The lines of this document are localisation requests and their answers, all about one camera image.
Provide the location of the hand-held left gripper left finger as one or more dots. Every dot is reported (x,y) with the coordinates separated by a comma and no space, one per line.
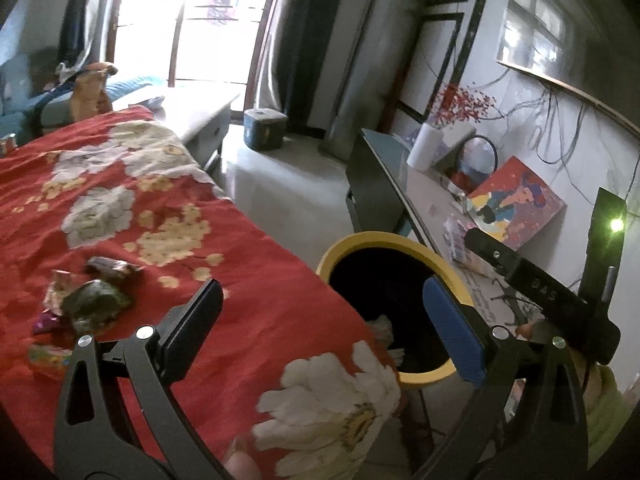
(192,325)

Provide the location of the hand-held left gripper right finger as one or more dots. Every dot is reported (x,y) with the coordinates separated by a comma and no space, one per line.
(452,330)

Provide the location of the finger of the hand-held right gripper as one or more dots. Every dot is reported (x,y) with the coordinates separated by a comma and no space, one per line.
(540,285)

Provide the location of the white plastic bag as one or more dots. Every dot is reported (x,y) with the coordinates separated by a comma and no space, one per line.
(387,331)

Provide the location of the yellow rimmed trash bin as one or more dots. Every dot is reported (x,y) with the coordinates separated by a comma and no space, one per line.
(380,280)

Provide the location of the person's right hand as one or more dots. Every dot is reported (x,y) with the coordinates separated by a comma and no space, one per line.
(590,380)

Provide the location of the person's left hand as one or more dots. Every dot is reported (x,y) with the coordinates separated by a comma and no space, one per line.
(242,462)

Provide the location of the red floral blanket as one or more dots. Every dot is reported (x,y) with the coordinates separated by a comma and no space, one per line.
(280,285)

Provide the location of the brown shiny wrapper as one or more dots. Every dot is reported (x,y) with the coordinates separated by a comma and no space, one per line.
(110,266)

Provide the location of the round black rimmed mirror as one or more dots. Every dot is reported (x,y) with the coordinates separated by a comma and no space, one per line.
(475,167)

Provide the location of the pink white wrapper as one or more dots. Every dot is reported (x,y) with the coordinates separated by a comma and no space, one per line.
(57,287)

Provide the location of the purple wrapper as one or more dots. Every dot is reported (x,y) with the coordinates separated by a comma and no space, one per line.
(45,322)

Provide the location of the green yellow snack wrapper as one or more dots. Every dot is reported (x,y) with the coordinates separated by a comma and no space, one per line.
(47,357)

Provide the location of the black desk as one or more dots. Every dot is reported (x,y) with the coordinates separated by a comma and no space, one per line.
(385,180)

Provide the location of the white paper roll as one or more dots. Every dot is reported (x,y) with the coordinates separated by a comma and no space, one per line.
(424,147)

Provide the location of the red berry branches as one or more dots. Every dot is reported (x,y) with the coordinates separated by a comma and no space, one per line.
(462,105)

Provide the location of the white bench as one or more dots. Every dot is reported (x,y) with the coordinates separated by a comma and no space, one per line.
(205,120)

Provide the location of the blue storage box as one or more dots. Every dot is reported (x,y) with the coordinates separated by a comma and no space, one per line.
(265,129)

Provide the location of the light blue cushion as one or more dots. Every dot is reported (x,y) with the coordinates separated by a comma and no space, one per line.
(125,90)

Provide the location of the brown plush toy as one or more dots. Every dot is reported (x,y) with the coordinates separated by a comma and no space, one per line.
(90,92)

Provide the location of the small drink can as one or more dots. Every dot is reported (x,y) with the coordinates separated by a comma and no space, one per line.
(7,145)

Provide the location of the grey standing air conditioner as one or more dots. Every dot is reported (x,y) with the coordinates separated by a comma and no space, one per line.
(350,60)

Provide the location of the grey curtain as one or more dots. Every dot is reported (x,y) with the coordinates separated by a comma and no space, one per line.
(272,35)

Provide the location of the window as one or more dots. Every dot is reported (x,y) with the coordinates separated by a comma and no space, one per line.
(200,20)

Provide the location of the dark blue curtain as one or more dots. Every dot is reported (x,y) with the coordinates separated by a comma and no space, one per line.
(85,10)

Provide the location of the wall mirror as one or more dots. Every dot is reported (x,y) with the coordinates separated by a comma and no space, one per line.
(550,25)

